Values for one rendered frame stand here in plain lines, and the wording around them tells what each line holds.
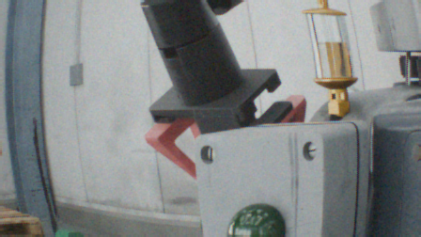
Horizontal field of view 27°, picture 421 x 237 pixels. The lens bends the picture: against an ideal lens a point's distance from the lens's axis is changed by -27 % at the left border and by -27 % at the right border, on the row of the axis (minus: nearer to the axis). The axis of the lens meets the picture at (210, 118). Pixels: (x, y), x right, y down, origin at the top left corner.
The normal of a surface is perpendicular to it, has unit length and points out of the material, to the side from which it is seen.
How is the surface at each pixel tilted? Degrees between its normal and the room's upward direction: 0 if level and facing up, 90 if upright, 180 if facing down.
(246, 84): 26
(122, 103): 90
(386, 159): 90
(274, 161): 90
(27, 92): 90
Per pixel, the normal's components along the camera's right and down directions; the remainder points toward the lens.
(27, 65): 0.73, -0.03
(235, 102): -0.36, -0.85
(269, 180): -0.68, 0.10
